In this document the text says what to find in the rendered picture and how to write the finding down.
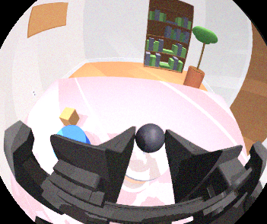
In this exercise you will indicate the orange square block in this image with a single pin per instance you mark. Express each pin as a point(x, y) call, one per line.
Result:
point(69, 116)

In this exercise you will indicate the glass french press with black handle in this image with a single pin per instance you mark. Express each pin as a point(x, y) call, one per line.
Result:
point(148, 158)

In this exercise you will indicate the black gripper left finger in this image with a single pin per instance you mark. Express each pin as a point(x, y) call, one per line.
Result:
point(109, 160)

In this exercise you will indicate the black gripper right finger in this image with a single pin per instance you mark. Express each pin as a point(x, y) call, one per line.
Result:
point(191, 165)

